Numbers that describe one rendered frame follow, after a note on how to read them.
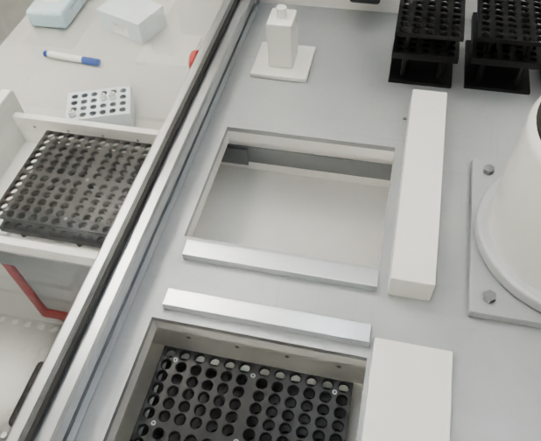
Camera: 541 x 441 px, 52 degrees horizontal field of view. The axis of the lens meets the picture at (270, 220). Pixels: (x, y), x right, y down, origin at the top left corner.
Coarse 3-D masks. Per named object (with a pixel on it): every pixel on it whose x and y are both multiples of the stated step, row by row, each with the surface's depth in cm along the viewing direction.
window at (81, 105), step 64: (0, 0) 39; (64, 0) 46; (128, 0) 56; (192, 0) 73; (0, 64) 40; (64, 64) 47; (128, 64) 58; (192, 64) 77; (0, 128) 40; (64, 128) 49; (128, 128) 61; (0, 192) 42; (64, 192) 50; (128, 192) 63; (0, 256) 43; (64, 256) 52; (0, 320) 44; (64, 320) 53; (0, 384) 45
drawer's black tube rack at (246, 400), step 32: (192, 352) 65; (192, 384) 66; (224, 384) 63; (256, 384) 63; (288, 384) 62; (320, 384) 62; (352, 384) 62; (160, 416) 64; (192, 416) 60; (224, 416) 60; (256, 416) 60; (288, 416) 63; (320, 416) 60
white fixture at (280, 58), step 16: (272, 16) 83; (288, 16) 83; (272, 32) 83; (288, 32) 82; (272, 48) 85; (288, 48) 85; (304, 48) 91; (256, 64) 89; (272, 64) 88; (288, 64) 87; (304, 64) 88; (288, 80) 87; (304, 80) 86
